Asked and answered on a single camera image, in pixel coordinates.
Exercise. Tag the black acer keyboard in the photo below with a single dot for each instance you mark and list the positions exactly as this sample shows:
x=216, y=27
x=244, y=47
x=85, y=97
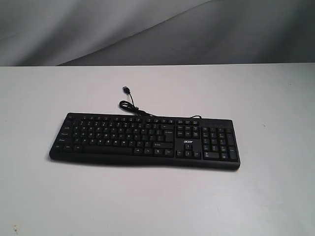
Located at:
x=147, y=141

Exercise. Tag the grey backdrop cloth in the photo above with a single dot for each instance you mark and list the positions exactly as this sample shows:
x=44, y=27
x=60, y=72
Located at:
x=155, y=32

